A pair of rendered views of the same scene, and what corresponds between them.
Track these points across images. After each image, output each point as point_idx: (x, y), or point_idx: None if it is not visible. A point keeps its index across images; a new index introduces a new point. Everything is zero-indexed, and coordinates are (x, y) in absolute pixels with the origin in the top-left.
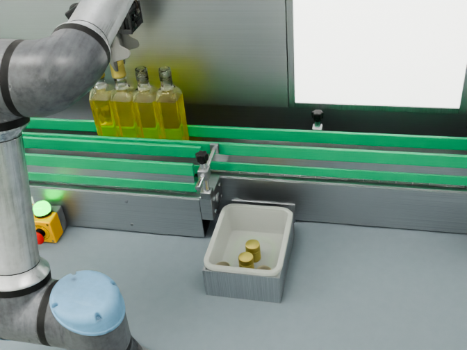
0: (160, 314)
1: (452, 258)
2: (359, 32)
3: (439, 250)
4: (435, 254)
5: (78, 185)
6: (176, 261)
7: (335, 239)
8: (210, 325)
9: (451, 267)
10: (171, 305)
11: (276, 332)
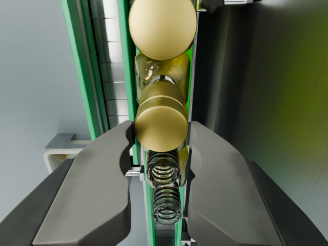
0: (25, 108)
1: (132, 236)
2: None
3: (137, 233)
4: (133, 231)
5: None
6: (80, 104)
7: (134, 194)
8: (33, 141)
9: None
10: (37, 113)
11: (47, 174)
